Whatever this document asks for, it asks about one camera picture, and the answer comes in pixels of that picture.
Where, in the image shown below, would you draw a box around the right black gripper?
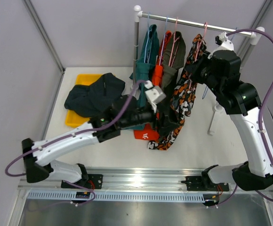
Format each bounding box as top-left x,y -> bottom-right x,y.
187,51 -> 223,96

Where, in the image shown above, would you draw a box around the teal shorts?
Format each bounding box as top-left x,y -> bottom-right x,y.
131,24 -> 160,130

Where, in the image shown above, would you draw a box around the pink hanger of camouflage shorts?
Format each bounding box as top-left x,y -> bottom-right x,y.
188,22 -> 208,92

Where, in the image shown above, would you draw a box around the metal clothes rack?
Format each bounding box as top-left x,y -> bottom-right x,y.
129,5 -> 265,136

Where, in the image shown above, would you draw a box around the slotted cable duct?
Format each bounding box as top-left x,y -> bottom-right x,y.
27,191 -> 205,203

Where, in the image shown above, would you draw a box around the blue wire hanger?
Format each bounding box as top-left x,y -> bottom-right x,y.
201,27 -> 239,99

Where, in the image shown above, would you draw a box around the black mounting plate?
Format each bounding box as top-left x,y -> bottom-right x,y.
181,176 -> 229,192
61,174 -> 103,189

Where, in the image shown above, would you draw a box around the dark navy shorts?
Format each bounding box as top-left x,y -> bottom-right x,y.
64,73 -> 125,118

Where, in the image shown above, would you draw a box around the pink hanger of olive shorts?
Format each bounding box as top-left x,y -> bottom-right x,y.
162,18 -> 183,68

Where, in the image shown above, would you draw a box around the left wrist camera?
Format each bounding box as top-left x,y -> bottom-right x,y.
144,81 -> 166,113

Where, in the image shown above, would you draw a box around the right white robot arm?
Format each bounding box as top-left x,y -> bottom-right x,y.
185,50 -> 273,191

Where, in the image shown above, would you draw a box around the blue hanger of orange shorts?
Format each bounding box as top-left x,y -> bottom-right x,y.
157,17 -> 172,65

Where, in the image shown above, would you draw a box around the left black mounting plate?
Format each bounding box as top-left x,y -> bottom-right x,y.
61,174 -> 103,189

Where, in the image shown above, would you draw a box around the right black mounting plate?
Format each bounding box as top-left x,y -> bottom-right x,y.
181,176 -> 229,192

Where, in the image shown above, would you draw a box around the yellow plastic tray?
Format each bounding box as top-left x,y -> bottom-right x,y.
65,74 -> 102,128

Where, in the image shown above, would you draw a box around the blue hanger of teal shorts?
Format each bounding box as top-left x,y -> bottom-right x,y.
144,13 -> 150,63

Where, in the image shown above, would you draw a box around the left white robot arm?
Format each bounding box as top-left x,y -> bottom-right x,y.
22,95 -> 179,188

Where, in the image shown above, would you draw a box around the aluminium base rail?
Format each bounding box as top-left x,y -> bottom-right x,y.
17,166 -> 273,195

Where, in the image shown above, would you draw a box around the olive green shorts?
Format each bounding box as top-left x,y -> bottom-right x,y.
160,31 -> 186,123

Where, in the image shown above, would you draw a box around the orange camouflage pattern shorts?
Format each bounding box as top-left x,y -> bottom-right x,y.
148,34 -> 207,151

